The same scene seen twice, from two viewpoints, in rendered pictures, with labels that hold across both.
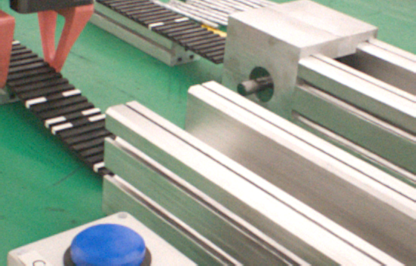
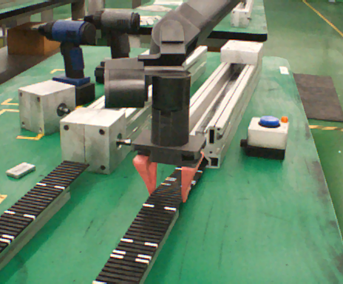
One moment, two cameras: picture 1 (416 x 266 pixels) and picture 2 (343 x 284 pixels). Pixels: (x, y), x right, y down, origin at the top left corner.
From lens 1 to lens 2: 1.35 m
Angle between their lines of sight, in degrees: 108
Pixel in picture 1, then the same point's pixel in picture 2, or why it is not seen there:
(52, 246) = (276, 129)
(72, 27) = not seen: hidden behind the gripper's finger
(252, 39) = (115, 126)
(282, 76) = (123, 129)
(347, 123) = (135, 123)
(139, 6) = (31, 201)
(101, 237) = (270, 118)
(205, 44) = (70, 171)
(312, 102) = (129, 127)
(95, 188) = (207, 174)
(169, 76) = (83, 194)
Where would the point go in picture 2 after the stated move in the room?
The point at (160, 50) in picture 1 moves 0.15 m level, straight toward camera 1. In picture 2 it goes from (65, 197) to (140, 176)
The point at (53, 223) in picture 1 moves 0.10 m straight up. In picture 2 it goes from (236, 172) to (240, 123)
